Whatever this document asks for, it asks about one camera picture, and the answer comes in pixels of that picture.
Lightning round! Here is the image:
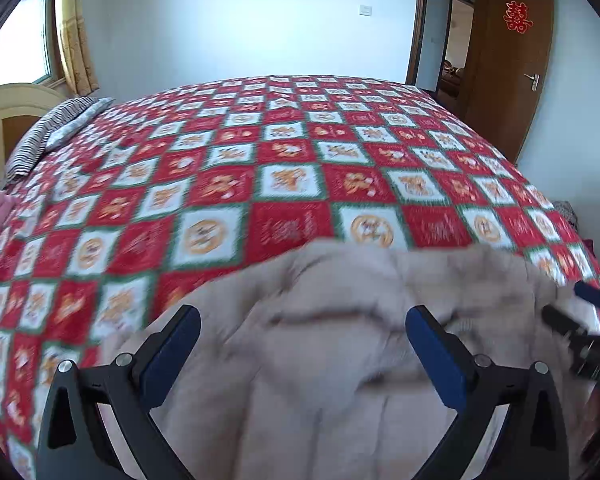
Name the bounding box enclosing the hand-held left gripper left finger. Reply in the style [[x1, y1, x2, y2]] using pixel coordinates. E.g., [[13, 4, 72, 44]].
[[36, 304, 202, 480]]

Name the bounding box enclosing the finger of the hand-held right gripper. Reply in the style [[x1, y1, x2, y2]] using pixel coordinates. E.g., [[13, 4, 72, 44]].
[[574, 281, 600, 322], [541, 305, 593, 345]]

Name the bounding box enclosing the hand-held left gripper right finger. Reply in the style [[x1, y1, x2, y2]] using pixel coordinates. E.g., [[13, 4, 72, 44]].
[[405, 305, 572, 480]]

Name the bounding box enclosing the beige quilted down jacket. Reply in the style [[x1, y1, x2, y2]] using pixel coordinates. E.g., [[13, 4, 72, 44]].
[[99, 238, 600, 480]]

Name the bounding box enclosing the grey cloth pile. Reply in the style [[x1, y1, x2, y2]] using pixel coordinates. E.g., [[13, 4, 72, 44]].
[[551, 201, 580, 231]]

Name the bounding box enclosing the red checked printed bedsheet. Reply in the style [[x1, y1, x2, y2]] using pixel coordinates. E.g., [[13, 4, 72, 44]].
[[0, 75, 600, 480]]

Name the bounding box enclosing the brown wooden door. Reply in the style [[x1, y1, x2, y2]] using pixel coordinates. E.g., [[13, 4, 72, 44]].
[[460, 0, 556, 165]]

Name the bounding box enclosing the striped pillow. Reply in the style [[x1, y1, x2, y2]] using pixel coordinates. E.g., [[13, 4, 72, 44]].
[[5, 96, 115, 181]]

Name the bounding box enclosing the cream wooden headboard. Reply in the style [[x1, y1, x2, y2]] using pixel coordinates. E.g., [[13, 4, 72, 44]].
[[0, 82, 67, 196]]

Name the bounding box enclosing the red paper door decoration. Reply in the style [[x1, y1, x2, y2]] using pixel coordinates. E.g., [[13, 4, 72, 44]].
[[503, 1, 533, 35]]

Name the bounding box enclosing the short yellow curtain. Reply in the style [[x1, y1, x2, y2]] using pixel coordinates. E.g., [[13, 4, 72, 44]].
[[55, 0, 101, 99]]

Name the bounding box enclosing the window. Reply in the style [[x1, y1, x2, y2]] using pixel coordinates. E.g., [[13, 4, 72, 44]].
[[0, 0, 65, 95]]

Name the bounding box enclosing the brown door frame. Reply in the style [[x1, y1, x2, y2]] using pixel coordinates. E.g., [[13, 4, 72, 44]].
[[406, 0, 492, 92]]

